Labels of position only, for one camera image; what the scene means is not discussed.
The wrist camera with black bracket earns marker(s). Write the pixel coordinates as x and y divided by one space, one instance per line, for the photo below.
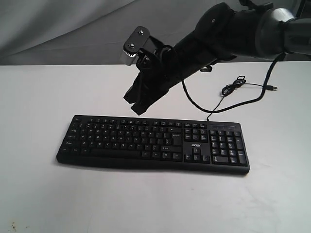
140 39

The grey backdrop cloth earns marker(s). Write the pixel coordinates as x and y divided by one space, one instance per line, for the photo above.
88 32

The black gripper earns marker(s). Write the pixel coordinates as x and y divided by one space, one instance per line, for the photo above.
162 66

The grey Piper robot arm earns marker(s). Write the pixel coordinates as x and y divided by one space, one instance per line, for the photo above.
221 35

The black Acer keyboard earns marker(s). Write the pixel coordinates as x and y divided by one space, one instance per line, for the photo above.
154 144

